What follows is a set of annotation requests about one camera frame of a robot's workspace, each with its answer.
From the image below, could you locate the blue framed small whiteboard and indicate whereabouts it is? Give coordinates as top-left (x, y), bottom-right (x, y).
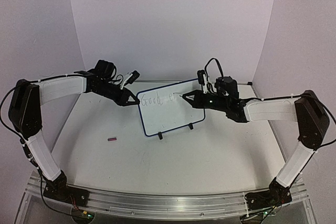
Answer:
top-left (136, 79), bottom-right (206, 137)

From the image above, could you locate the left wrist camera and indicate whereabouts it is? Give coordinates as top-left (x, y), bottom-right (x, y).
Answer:
top-left (120, 70), bottom-right (140, 89)

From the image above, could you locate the right camera black cable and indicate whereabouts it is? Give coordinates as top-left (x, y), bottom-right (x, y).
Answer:
top-left (204, 57), bottom-right (224, 78)

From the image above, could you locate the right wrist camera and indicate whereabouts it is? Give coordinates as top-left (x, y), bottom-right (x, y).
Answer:
top-left (197, 70), bottom-right (214, 94)

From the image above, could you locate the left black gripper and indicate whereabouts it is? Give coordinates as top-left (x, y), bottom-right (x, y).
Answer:
top-left (93, 80), bottom-right (140, 106)

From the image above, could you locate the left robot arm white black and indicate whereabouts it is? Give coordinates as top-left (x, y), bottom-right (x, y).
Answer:
top-left (8, 60), bottom-right (140, 207)

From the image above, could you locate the black wire whiteboard stand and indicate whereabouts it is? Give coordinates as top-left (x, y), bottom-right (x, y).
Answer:
top-left (157, 123), bottom-right (194, 140)

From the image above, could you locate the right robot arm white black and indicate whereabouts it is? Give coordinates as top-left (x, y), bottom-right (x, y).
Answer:
top-left (181, 76), bottom-right (335, 210)

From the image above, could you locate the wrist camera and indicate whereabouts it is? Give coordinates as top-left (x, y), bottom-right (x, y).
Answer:
top-left (197, 70), bottom-right (214, 94)
top-left (120, 70), bottom-right (140, 89)

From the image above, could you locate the aluminium front rail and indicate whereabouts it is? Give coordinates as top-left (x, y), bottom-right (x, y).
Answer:
top-left (15, 172), bottom-right (316, 223)

